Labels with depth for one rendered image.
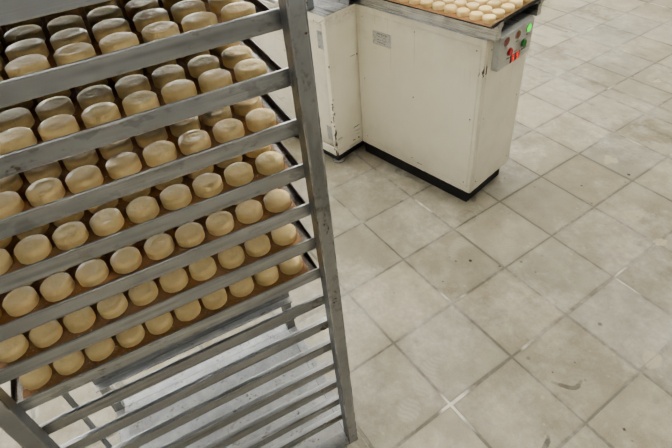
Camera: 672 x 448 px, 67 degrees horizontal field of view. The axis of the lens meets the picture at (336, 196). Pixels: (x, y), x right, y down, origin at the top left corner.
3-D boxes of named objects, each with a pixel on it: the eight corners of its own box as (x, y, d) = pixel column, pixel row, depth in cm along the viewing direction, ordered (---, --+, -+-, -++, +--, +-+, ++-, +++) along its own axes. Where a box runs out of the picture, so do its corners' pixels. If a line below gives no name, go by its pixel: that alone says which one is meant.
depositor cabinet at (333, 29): (208, 96, 350) (173, -32, 295) (288, 58, 385) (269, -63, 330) (339, 169, 276) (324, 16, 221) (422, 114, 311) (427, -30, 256)
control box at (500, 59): (489, 69, 202) (493, 36, 193) (522, 48, 214) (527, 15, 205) (497, 72, 200) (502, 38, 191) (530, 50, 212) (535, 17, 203)
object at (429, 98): (361, 153, 285) (352, -10, 227) (401, 126, 302) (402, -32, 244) (467, 208, 244) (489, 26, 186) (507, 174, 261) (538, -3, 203)
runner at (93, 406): (330, 290, 116) (329, 281, 114) (336, 298, 114) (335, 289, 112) (30, 429, 97) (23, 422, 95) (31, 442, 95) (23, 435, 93)
